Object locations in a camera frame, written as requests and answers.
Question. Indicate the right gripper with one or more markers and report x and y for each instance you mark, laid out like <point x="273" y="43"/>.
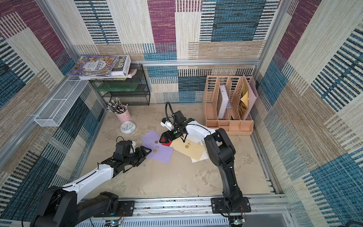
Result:
<point x="168" y="136"/>

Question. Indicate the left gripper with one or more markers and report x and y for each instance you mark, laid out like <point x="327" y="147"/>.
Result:
<point x="141" y="156"/>

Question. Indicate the cream envelope with seal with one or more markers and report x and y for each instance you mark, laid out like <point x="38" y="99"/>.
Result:
<point x="179" y="145"/>

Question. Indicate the lilac envelope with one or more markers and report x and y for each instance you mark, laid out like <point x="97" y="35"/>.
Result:
<point x="151" y="140"/>
<point x="159" y="152"/>

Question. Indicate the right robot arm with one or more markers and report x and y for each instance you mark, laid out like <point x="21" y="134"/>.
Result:
<point x="220" y="151"/>

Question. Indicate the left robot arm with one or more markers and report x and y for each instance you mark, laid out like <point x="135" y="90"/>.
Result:
<point x="63" y="206"/>

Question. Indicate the red envelope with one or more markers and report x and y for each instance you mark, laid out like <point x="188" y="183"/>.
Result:
<point x="168" y="144"/>

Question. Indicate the white envelope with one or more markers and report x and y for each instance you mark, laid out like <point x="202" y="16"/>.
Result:
<point x="195" y="149"/>

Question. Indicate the white round clock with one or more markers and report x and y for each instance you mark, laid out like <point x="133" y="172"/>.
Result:
<point x="127" y="127"/>

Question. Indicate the pink pen cup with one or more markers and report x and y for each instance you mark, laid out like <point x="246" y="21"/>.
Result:
<point x="123" y="117"/>

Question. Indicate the pens in cup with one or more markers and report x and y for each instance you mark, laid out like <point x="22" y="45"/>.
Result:
<point x="116" y="106"/>

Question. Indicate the green folder on shelf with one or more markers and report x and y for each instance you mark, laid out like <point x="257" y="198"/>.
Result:
<point x="117" y="87"/>

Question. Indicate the white box in organizer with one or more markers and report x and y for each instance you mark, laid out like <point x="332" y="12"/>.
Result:
<point x="222" y="102"/>

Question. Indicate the Folio book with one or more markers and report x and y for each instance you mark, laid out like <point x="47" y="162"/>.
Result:
<point x="122" y="70"/>

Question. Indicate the brown wanted poster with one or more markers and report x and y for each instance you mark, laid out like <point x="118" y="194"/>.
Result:
<point x="241" y="109"/>

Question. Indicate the yellow paper sheet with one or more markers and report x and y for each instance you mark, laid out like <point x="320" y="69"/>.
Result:
<point x="245" y="99"/>

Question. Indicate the pink folder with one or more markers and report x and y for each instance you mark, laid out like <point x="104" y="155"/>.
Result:
<point x="252" y="95"/>

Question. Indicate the colourful picture book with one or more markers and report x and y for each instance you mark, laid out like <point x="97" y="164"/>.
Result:
<point x="93" y="65"/>

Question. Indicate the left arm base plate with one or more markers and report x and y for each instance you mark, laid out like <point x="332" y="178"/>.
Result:
<point x="124" y="209"/>

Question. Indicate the black wire shelf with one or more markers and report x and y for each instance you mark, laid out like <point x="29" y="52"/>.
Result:
<point x="134" y="91"/>

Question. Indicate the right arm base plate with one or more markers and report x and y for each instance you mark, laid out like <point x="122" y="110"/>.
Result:
<point x="221" y="205"/>

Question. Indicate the white wire basket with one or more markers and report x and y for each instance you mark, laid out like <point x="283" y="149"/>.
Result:
<point x="65" y="96"/>

